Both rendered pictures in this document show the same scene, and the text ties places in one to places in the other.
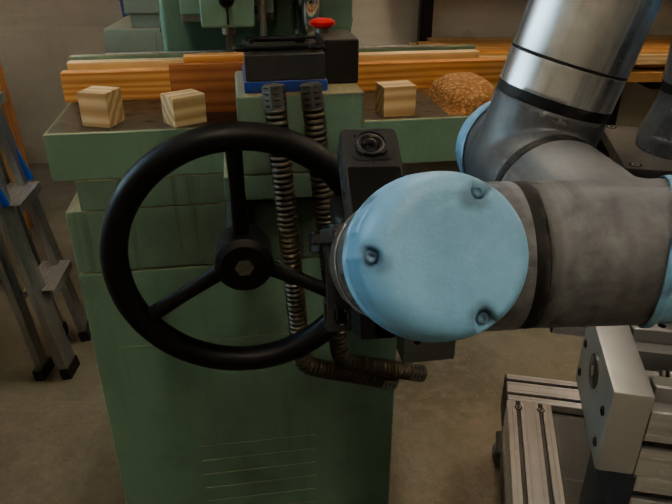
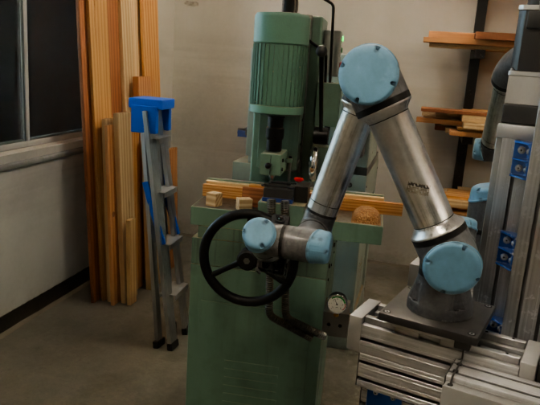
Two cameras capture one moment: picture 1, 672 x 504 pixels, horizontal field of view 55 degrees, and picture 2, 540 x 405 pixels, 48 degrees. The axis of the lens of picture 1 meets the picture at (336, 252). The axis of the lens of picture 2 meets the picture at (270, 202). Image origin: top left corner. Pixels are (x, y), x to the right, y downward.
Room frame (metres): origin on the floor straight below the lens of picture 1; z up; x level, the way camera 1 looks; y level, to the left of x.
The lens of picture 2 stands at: (-0.97, -0.45, 1.37)
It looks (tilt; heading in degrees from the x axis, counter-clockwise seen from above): 13 degrees down; 17
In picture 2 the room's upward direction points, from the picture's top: 4 degrees clockwise
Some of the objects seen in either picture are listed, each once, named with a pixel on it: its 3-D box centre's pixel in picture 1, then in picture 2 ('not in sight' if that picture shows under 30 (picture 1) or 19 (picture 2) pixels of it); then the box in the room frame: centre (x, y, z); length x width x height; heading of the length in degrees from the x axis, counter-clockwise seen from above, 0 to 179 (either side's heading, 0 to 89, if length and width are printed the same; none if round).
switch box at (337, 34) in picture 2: not in sight; (332, 53); (1.27, 0.06, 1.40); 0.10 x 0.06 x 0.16; 9
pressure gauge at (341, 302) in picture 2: not in sight; (337, 304); (0.77, -0.14, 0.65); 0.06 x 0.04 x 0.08; 99
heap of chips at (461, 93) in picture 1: (466, 87); (366, 212); (0.90, -0.18, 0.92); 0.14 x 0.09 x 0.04; 9
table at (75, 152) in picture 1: (291, 134); (286, 220); (0.84, 0.06, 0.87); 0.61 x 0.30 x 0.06; 99
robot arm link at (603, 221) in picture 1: (596, 238); (307, 243); (0.31, -0.14, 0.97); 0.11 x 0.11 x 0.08; 5
